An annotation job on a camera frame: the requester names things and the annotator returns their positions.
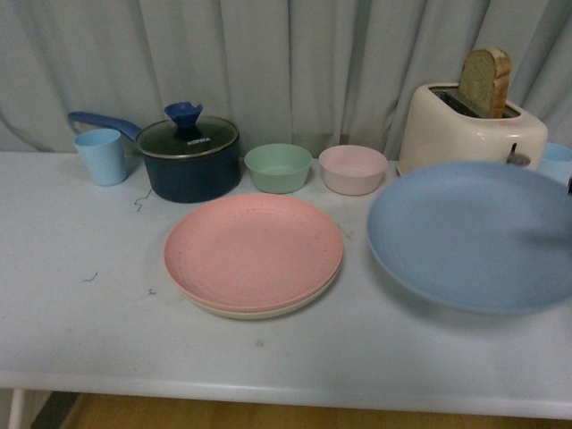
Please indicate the pink plate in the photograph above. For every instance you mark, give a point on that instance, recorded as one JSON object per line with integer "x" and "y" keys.
{"x": 254, "y": 255}

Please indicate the blue plate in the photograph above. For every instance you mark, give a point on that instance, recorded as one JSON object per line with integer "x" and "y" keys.
{"x": 482, "y": 237}

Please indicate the green bowl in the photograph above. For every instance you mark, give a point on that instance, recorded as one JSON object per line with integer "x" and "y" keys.
{"x": 278, "y": 168}

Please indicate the pink bowl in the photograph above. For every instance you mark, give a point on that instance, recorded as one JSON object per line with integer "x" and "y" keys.
{"x": 352, "y": 170}

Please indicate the dark blue pot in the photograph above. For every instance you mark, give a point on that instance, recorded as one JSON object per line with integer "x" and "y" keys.
{"x": 190, "y": 180}

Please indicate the glass pot lid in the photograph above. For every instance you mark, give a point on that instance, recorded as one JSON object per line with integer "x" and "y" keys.
{"x": 185, "y": 133}

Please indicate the grey curtain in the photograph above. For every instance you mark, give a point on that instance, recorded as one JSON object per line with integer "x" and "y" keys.
{"x": 312, "y": 73}

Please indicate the cream toaster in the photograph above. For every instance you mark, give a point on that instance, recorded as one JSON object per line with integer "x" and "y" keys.
{"x": 440, "y": 128}

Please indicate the bread slice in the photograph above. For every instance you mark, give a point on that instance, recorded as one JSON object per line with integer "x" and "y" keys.
{"x": 484, "y": 80}

